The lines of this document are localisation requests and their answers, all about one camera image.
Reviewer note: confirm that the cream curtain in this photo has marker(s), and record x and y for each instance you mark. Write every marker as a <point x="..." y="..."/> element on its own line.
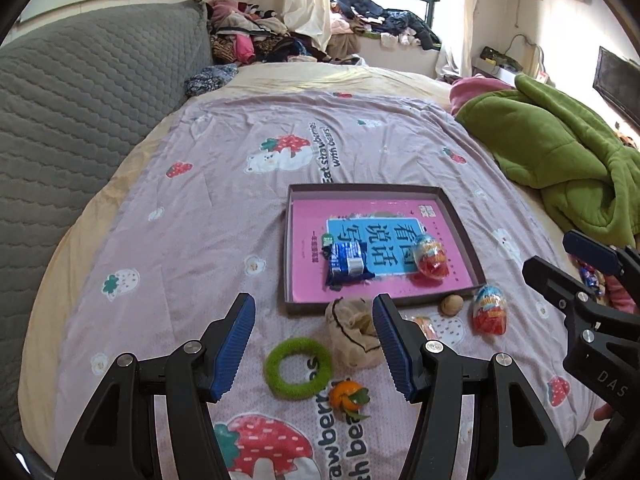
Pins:
<point x="460" y="20"/>
<point x="305" y="0"/>

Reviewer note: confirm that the green fleece blanket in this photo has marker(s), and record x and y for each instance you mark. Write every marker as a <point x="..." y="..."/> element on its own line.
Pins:
<point x="550" y="135"/>

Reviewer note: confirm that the pile of mixed clothes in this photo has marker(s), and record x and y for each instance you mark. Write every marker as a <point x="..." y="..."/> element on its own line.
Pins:
<point x="240" y="35"/>

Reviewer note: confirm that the walnut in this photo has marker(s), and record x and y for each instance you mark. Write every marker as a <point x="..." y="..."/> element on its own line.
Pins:
<point x="451" y="306"/>

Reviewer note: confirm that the tangerine with leaves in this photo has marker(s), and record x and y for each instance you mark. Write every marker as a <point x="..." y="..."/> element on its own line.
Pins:
<point x="342" y="392"/>

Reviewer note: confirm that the person's right hand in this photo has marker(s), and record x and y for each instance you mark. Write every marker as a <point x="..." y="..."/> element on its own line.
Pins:
<point x="602" y="413"/>

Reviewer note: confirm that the pile of dark clothes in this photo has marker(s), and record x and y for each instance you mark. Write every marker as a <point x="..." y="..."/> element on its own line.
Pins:
<point x="390" y="20"/>

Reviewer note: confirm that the small pink cloth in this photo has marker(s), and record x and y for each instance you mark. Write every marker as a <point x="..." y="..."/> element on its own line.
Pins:
<point x="622" y="297"/>

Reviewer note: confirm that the pink strawberry printed bed sheet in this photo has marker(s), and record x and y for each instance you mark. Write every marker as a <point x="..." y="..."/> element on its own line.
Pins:
<point x="200" y="235"/>

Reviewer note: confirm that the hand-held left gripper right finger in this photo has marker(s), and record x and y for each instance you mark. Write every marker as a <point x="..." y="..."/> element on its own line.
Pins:
<point x="392" y="355"/>

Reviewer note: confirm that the red plastic egg toy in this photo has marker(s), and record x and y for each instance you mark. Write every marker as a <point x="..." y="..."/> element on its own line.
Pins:
<point x="430" y="260"/>
<point x="490" y="310"/>

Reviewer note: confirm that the colourful candy packet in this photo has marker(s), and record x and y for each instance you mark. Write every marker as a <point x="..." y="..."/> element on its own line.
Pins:
<point x="590" y="276"/>

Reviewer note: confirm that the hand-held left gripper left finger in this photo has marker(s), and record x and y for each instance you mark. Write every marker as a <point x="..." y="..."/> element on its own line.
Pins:
<point x="232" y="350"/>

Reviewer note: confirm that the grey quilted headboard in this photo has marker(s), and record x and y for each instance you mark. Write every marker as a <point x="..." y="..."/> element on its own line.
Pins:
<point x="75" y="110"/>

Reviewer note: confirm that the beige cloth pouch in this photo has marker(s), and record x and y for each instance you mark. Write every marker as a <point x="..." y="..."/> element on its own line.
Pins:
<point x="350" y="340"/>

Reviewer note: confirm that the black television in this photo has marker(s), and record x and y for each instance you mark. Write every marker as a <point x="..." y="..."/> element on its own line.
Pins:
<point x="617" y="80"/>

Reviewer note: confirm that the blue floral cloth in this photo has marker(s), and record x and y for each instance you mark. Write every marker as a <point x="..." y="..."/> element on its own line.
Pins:
<point x="210" y="80"/>

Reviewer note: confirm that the clear wafer snack packet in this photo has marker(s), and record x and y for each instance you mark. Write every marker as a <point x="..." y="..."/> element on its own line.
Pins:
<point x="425" y="327"/>

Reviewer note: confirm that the blue snack packet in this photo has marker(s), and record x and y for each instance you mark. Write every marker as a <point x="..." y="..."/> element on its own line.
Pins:
<point x="347" y="260"/>

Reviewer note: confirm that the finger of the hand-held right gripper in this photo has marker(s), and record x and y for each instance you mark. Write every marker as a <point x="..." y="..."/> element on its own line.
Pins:
<point x="590" y="250"/>
<point x="555" y="280"/>

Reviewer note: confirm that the shallow cardboard box tray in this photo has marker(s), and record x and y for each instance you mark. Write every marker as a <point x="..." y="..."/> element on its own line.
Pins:
<point x="380" y="192"/>

